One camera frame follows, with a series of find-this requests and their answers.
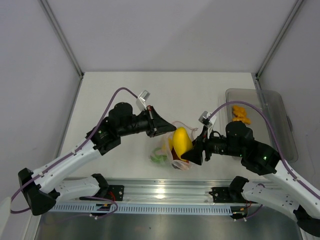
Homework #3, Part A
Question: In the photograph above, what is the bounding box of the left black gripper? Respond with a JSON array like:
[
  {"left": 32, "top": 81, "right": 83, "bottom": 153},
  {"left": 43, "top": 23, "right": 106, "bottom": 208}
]
[{"left": 118, "top": 105, "right": 177, "bottom": 138}]

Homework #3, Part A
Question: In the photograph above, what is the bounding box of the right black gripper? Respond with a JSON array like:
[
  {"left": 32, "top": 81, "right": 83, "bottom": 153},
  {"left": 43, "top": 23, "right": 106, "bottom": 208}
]
[{"left": 181, "top": 124, "right": 243, "bottom": 165}]

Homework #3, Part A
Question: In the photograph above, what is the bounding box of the yellow toy mango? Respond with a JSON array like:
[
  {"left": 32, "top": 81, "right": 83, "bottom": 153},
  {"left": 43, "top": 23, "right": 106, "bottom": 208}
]
[{"left": 172, "top": 127, "right": 193, "bottom": 158}]

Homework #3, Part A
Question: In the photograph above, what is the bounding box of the red toy meat slice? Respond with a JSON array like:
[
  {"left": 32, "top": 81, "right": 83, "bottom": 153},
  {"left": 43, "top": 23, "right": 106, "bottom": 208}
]
[{"left": 171, "top": 148, "right": 190, "bottom": 171}]

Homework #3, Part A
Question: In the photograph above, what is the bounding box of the clear zip top bag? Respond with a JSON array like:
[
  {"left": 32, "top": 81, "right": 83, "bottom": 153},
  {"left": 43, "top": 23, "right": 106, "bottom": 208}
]
[{"left": 149, "top": 121, "right": 198, "bottom": 171}]

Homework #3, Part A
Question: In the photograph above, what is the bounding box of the green toy lime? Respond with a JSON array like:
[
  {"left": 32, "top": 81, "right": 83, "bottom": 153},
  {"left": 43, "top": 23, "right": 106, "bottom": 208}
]
[{"left": 149, "top": 147, "right": 168, "bottom": 164}]

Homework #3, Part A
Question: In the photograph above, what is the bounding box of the orange toy food piece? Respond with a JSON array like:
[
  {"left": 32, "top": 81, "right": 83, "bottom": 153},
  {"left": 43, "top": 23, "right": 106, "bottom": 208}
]
[{"left": 232, "top": 105, "right": 251, "bottom": 125}]

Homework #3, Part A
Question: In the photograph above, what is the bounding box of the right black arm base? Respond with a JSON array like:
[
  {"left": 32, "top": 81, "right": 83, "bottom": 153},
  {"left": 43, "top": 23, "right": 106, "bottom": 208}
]
[{"left": 208, "top": 176, "right": 249, "bottom": 204}]

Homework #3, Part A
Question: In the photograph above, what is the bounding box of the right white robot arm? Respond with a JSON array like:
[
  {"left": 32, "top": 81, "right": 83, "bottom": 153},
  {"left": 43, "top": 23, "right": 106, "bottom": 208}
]
[{"left": 182, "top": 121, "right": 320, "bottom": 237}]

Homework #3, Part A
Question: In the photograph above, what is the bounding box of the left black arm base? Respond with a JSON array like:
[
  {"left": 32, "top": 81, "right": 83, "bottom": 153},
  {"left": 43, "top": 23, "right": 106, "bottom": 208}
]
[{"left": 79, "top": 173, "right": 125, "bottom": 202}]

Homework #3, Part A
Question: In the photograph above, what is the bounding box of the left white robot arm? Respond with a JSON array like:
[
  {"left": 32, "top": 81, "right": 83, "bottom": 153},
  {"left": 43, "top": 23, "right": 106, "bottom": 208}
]
[{"left": 18, "top": 102, "right": 177, "bottom": 216}]

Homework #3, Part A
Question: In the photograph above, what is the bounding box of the clear plastic food tray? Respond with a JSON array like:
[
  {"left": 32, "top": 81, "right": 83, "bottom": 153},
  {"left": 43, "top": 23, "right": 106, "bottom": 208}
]
[{"left": 225, "top": 88, "right": 298, "bottom": 164}]

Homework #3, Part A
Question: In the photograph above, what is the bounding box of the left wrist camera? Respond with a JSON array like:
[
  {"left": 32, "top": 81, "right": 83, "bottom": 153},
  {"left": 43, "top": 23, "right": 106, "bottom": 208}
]
[{"left": 136, "top": 90, "right": 150, "bottom": 111}]

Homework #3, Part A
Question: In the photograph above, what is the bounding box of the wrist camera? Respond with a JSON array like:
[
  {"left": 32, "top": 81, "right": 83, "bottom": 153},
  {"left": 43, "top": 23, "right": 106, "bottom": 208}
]
[
  {"left": 198, "top": 111, "right": 217, "bottom": 135},
  {"left": 136, "top": 90, "right": 150, "bottom": 111}
]

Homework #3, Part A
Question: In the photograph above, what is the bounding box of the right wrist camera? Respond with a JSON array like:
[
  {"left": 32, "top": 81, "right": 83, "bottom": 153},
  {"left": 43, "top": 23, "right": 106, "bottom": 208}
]
[{"left": 198, "top": 111, "right": 217, "bottom": 135}]

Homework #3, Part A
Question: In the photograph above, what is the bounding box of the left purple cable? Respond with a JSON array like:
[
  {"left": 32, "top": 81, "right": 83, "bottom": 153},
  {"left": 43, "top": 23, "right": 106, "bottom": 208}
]
[{"left": 9, "top": 86, "right": 141, "bottom": 221}]

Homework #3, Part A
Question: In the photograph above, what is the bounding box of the slotted cable duct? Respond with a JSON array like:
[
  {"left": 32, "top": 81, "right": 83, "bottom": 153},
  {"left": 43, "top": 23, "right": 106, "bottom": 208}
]
[{"left": 50, "top": 202, "right": 233, "bottom": 216}]

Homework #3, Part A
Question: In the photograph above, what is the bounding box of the aluminium rail frame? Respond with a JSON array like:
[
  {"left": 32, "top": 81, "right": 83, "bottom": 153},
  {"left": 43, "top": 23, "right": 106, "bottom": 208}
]
[{"left": 33, "top": 178, "right": 303, "bottom": 206}]

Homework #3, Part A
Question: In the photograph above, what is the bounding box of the left corner frame post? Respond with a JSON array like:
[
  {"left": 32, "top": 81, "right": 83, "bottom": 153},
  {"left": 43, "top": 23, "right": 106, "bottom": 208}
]
[{"left": 38, "top": 0, "right": 84, "bottom": 78}]

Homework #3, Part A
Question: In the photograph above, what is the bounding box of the corner frame post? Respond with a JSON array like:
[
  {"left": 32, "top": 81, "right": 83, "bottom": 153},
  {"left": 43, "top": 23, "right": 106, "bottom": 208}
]
[
  {"left": 38, "top": 0, "right": 84, "bottom": 78},
  {"left": 255, "top": 0, "right": 306, "bottom": 81}
]

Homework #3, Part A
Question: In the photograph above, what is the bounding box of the right corner frame post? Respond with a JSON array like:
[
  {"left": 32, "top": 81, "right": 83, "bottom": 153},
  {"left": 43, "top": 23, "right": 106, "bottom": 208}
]
[{"left": 255, "top": 0, "right": 306, "bottom": 81}]

